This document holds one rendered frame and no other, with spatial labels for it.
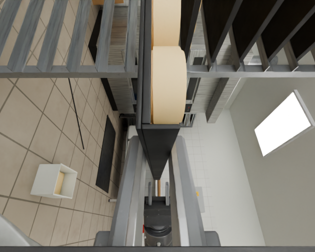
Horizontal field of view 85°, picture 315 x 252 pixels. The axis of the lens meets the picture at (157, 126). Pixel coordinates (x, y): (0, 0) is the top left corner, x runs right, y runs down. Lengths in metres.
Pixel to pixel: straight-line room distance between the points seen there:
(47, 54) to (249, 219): 4.38
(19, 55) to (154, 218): 0.68
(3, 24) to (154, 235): 0.88
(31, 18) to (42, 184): 1.04
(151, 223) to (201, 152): 4.03
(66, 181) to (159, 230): 1.29
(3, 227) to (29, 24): 0.67
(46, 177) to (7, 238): 1.14
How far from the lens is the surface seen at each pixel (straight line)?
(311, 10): 0.59
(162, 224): 0.56
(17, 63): 0.75
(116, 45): 2.41
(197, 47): 2.43
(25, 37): 0.82
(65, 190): 1.73
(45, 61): 0.71
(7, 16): 0.93
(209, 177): 4.37
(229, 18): 0.52
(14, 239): 0.37
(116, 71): 0.60
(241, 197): 4.52
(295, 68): 0.72
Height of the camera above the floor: 0.87
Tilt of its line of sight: level
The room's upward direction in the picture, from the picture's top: 90 degrees clockwise
